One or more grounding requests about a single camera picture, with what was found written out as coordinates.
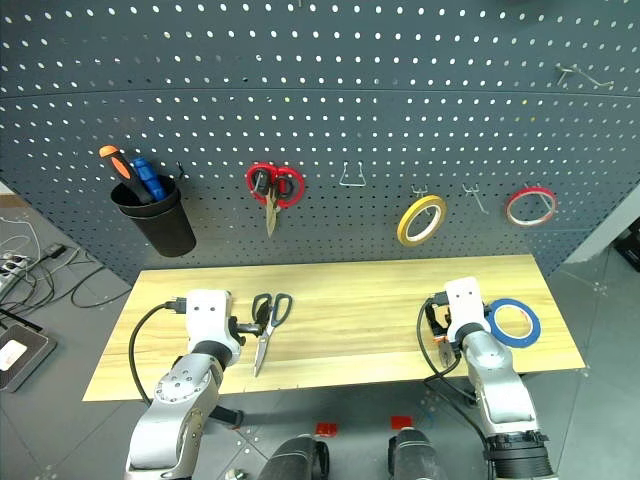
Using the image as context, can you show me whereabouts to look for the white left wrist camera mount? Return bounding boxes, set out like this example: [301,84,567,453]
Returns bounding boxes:
[183,288,235,351]

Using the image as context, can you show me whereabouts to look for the black table foot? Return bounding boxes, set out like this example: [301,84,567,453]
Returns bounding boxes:
[209,404,245,430]

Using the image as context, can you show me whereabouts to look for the white power strip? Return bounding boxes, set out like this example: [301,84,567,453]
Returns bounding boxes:
[0,252,26,301]

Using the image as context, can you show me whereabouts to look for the wire loop pliers holder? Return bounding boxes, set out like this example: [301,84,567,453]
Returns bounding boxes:
[338,159,366,189]

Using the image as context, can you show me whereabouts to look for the black round tool cup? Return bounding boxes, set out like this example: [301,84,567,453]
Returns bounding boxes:
[109,174,197,259]

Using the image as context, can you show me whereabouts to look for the orange black handled screwdriver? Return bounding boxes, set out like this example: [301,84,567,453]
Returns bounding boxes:
[98,144,154,205]

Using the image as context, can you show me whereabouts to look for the long metal peg hook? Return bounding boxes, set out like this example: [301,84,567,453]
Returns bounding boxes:
[555,62,616,91]

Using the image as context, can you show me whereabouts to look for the dark rounded shape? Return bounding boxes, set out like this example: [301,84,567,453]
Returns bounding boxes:
[388,427,449,480]
[257,433,331,480]

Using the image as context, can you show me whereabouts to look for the black box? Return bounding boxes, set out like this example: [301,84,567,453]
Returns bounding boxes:
[612,214,640,274]

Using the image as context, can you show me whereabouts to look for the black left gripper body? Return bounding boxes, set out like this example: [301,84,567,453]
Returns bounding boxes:
[228,315,267,347]

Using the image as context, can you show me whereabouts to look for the black flat tray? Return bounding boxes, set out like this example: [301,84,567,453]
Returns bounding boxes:
[0,322,59,394]

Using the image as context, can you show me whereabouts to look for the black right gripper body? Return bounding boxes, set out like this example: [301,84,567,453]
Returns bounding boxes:
[432,293,451,335]

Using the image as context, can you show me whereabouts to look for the yellow tape roll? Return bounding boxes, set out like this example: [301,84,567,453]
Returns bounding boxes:
[396,194,448,247]

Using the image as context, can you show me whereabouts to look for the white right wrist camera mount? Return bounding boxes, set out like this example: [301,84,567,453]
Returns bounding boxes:
[443,276,494,344]

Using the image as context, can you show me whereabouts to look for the black floor cable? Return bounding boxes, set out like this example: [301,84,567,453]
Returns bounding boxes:
[69,259,132,310]

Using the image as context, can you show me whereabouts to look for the red handled scissors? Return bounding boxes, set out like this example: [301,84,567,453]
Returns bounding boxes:
[244,160,306,239]

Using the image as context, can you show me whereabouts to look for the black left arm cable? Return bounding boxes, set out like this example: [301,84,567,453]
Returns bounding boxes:
[128,298,189,406]

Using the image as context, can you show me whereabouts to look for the blue tape roll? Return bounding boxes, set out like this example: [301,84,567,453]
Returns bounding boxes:
[483,298,543,350]

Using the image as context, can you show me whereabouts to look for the dark grey metal pegboard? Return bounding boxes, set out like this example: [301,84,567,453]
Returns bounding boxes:
[0,0,640,289]

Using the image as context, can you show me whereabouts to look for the blue handled screwdriver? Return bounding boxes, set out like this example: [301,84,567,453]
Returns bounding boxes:
[131,157,167,203]

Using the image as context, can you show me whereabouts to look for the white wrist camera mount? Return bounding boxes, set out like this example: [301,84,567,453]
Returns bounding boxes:
[183,288,235,351]
[443,276,494,344]

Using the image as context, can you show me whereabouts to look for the dark blue handled scissors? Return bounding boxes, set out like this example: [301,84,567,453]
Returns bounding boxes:
[251,292,294,379]

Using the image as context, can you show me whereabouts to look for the red tape roll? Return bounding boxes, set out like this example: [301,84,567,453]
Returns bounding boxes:
[503,185,559,227]

